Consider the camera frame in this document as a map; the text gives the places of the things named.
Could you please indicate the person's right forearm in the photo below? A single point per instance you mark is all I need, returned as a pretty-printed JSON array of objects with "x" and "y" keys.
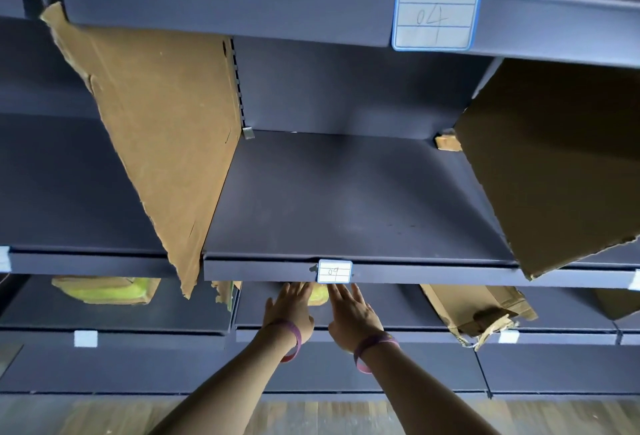
[{"x": 425, "y": 399}]

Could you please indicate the person's left forearm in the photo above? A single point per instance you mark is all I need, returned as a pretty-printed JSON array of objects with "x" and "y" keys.
[{"x": 225, "y": 394}]

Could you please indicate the purple wristband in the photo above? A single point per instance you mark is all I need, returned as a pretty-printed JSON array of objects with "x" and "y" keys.
[
  {"x": 372, "y": 340},
  {"x": 295, "y": 335}
]

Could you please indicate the yellow parcel shelf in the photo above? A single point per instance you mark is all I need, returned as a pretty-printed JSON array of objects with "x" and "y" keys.
[{"x": 319, "y": 295}]

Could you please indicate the grey metal shelving unit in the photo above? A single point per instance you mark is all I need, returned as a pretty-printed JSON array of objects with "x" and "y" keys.
[{"x": 350, "y": 200}]

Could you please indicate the small torn cardboard scrap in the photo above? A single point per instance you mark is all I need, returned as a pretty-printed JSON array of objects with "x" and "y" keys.
[{"x": 447, "y": 142}]

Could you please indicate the person's left hand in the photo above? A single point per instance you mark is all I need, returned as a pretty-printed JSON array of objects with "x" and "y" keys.
[{"x": 290, "y": 310}]

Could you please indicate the person's right hand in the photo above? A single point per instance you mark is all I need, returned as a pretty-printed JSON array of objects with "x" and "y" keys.
[{"x": 355, "y": 322}]

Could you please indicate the dark grey shelving unit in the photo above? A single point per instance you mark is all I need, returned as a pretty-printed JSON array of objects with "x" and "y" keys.
[{"x": 435, "y": 15}]

